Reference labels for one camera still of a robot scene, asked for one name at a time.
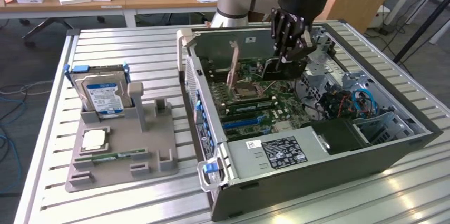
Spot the blue data wire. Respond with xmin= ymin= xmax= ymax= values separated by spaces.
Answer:
xmin=353 ymin=88 xmax=381 ymax=117

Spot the plain green RAM stick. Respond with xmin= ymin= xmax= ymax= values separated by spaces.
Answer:
xmin=75 ymin=148 xmax=147 ymax=162

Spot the black low-profile graphics card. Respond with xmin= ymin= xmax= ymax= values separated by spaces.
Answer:
xmin=227 ymin=40 xmax=308 ymax=95

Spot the CPU socket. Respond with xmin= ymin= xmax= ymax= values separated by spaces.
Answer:
xmin=231 ymin=83 xmax=262 ymax=98

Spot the green RAM stick white label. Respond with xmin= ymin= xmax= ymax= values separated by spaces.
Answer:
xmin=225 ymin=100 xmax=277 ymax=113

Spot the black chair base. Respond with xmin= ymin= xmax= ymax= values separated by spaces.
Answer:
xmin=22 ymin=17 xmax=74 ymax=48

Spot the blue floor cable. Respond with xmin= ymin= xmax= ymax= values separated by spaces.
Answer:
xmin=0 ymin=97 xmax=28 ymax=196

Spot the orange wire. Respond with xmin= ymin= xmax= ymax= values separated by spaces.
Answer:
xmin=336 ymin=94 xmax=353 ymax=118

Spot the silver chipset heatsink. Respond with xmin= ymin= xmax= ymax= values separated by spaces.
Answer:
xmin=274 ymin=121 xmax=295 ymax=132

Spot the black plastic shroud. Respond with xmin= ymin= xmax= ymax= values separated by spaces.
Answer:
xmin=312 ymin=118 xmax=374 ymax=156

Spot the black tripod pole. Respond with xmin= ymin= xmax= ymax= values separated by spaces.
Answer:
xmin=392 ymin=0 xmax=450 ymax=64

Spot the white unit red dot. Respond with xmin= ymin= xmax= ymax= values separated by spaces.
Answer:
xmin=373 ymin=5 xmax=392 ymax=34

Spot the open dark grey PC case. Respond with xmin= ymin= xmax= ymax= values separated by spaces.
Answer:
xmin=177 ymin=22 xmax=444 ymax=222

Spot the green motherboard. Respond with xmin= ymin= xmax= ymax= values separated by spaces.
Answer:
xmin=206 ymin=59 xmax=313 ymax=140

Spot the blue expansion slot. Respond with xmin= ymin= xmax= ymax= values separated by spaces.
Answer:
xmin=221 ymin=117 xmax=267 ymax=130

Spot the grey parts rack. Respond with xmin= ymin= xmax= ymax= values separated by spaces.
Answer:
xmin=64 ymin=81 xmax=181 ymax=193

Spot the silver CPU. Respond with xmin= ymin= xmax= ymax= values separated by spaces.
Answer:
xmin=82 ymin=130 xmax=109 ymax=151

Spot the metal disk bay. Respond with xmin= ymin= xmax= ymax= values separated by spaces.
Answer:
xmin=353 ymin=111 xmax=416 ymax=146

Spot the hard disk in blue carrier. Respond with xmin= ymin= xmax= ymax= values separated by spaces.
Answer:
xmin=64 ymin=61 xmax=131 ymax=118

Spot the perforated metal drive cage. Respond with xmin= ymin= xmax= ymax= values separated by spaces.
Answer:
xmin=302 ymin=50 xmax=350 ymax=91

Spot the grey power supply unit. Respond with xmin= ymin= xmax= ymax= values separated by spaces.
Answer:
xmin=225 ymin=125 xmax=334 ymax=181

